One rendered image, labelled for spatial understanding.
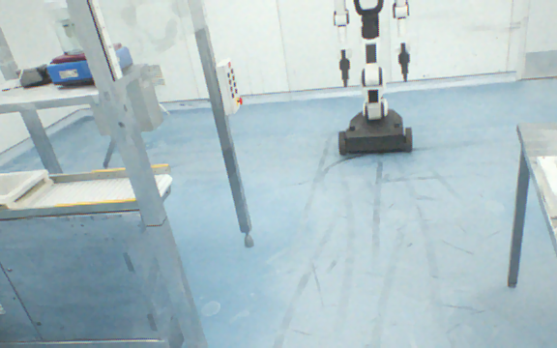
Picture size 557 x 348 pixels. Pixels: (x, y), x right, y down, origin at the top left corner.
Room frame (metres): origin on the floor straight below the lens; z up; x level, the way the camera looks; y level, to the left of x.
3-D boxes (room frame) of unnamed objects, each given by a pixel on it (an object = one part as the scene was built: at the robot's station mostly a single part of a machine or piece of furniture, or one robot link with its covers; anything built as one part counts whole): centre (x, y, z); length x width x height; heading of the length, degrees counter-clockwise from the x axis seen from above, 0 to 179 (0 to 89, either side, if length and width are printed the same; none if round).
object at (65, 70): (1.58, 0.57, 1.34); 0.21 x 0.20 x 0.09; 169
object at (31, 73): (1.64, 0.79, 1.33); 0.12 x 0.07 x 0.06; 79
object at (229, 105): (2.33, 0.19, 1.00); 0.17 x 0.06 x 0.26; 169
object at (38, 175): (1.65, 1.10, 0.92); 0.25 x 0.24 x 0.02; 168
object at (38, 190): (1.65, 1.10, 0.87); 0.24 x 0.24 x 0.02; 78
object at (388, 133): (3.55, -0.89, 0.19); 0.64 x 0.52 x 0.33; 163
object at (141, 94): (1.66, 0.53, 1.17); 0.22 x 0.11 x 0.20; 79
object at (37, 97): (1.56, 0.76, 1.28); 0.62 x 0.38 x 0.04; 79
